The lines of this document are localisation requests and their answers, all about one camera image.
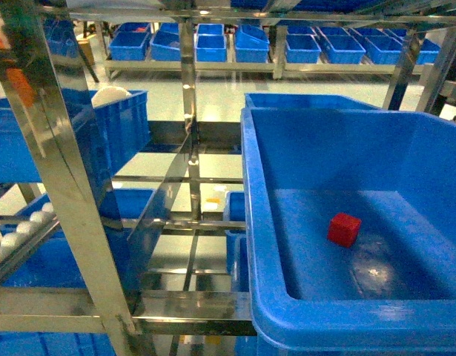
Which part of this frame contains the red magnetic cube block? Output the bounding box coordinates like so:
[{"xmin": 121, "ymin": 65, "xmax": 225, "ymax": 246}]
[{"xmin": 327, "ymin": 213, "xmax": 362, "ymax": 248}]

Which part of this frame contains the large blue bin holding block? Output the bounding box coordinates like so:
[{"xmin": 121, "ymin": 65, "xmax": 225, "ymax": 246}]
[{"xmin": 241, "ymin": 108, "xmax": 456, "ymax": 355}]

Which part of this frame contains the stainless steel shelf rack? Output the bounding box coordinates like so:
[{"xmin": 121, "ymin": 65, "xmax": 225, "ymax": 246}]
[{"xmin": 0, "ymin": 1, "xmax": 456, "ymax": 355}]

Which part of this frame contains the blue bin with white items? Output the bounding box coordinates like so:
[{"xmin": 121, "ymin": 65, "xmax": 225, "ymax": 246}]
[{"xmin": 0, "ymin": 90, "xmax": 151, "ymax": 183}]

